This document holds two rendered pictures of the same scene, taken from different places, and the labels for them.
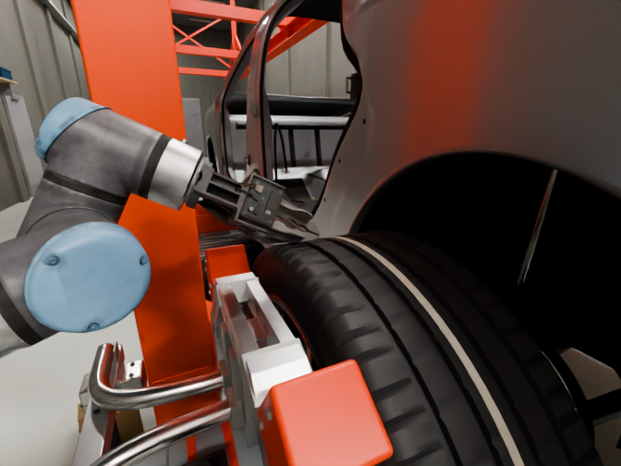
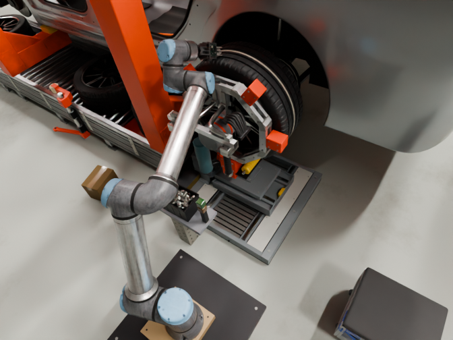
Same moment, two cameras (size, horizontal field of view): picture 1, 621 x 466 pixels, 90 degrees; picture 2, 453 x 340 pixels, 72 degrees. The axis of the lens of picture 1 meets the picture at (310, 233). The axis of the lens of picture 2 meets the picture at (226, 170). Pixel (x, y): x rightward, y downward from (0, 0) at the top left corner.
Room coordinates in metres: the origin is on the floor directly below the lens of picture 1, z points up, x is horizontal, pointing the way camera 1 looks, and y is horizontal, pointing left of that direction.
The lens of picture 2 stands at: (-0.81, 0.64, 2.02)
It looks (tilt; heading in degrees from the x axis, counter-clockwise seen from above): 51 degrees down; 336
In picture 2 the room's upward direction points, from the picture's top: 8 degrees counter-clockwise
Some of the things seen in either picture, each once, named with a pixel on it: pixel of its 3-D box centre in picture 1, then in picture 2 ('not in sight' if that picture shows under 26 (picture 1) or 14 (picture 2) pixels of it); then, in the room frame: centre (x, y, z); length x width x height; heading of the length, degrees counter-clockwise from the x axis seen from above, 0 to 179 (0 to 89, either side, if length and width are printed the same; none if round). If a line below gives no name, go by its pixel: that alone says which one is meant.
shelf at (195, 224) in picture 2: not in sight; (180, 206); (0.27, 0.49, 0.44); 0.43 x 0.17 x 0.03; 25
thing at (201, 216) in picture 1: (211, 210); (36, 36); (2.62, 0.87, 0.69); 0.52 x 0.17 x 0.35; 115
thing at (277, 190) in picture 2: not in sight; (253, 181); (0.38, -0.10, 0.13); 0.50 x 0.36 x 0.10; 25
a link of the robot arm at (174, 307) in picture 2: not in sight; (176, 309); (-0.28, 0.76, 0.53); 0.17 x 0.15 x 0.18; 43
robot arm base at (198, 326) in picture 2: not in sight; (183, 318); (-0.29, 0.76, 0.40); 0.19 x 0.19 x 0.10
